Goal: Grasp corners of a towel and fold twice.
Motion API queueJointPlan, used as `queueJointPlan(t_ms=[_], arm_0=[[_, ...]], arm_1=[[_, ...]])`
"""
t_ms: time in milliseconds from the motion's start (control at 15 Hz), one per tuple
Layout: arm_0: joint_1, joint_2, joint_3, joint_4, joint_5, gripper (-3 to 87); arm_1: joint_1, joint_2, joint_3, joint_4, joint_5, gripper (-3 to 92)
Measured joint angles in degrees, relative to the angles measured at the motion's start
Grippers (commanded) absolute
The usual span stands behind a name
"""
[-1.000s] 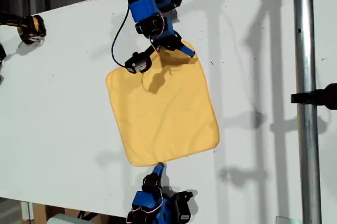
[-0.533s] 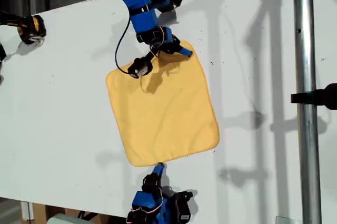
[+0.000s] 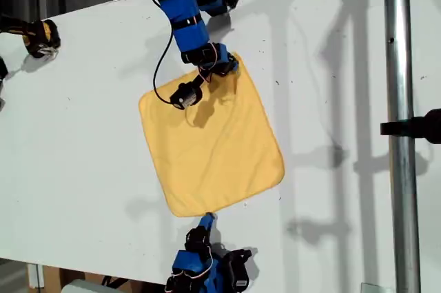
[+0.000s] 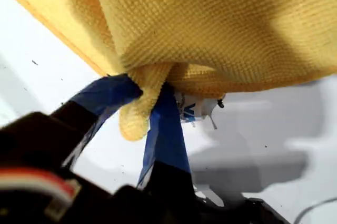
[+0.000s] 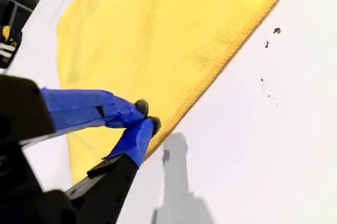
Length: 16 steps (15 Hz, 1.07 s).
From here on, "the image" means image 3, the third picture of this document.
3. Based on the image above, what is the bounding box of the yellow microfibre towel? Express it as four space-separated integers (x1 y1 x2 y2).
138 52 286 218

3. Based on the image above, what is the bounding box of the white plastic container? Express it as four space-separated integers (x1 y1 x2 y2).
61 279 111 293

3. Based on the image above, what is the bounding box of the yellow black table clamp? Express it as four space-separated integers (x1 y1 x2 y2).
0 13 62 59

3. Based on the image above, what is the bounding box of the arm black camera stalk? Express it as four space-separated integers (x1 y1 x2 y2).
191 70 212 91

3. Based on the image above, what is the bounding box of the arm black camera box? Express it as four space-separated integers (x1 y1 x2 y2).
170 82 204 111
222 247 253 293

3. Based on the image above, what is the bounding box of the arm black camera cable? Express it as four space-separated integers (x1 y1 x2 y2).
153 29 183 105

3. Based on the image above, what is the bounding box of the black post clamp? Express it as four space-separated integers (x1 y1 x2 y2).
380 108 441 145

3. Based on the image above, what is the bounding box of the steel post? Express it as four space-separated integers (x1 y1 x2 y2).
382 0 422 293

